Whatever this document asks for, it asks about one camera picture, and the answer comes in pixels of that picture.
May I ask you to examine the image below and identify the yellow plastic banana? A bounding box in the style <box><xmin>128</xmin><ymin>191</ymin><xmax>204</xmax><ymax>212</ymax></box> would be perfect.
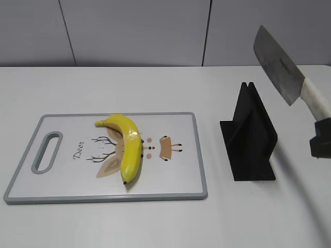
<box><xmin>95</xmin><ymin>114</ymin><xmax>142</xmax><ymax>184</ymax></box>

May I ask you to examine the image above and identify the white grey-rimmed cutting board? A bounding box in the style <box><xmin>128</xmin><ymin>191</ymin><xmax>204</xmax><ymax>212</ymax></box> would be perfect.
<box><xmin>4</xmin><ymin>112</ymin><xmax>208</xmax><ymax>204</ymax></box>

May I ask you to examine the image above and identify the cleaver with white handle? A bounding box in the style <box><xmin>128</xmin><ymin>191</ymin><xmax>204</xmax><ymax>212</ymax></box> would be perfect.
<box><xmin>253</xmin><ymin>25</ymin><xmax>330</xmax><ymax>121</ymax></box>

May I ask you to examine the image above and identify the black knife stand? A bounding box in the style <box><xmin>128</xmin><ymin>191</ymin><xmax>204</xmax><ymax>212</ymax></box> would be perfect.
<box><xmin>220</xmin><ymin>82</ymin><xmax>278</xmax><ymax>181</ymax></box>

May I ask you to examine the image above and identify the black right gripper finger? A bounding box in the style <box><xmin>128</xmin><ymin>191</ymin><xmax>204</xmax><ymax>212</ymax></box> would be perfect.
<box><xmin>310</xmin><ymin>118</ymin><xmax>331</xmax><ymax>158</ymax></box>

